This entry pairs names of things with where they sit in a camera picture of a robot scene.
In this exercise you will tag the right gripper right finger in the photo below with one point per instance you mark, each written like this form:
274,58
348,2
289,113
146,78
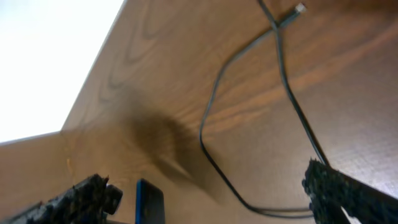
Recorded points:
335,196

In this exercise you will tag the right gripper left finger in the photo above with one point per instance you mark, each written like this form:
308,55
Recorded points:
89,201

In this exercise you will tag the blue Galaxy smartphone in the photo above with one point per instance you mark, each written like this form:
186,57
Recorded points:
149,204

